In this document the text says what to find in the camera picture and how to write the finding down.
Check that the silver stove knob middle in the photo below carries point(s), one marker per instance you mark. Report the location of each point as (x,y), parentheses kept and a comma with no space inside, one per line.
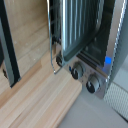
(77,70)

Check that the white textured object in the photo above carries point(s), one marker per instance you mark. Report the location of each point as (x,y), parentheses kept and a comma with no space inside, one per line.
(118,100)

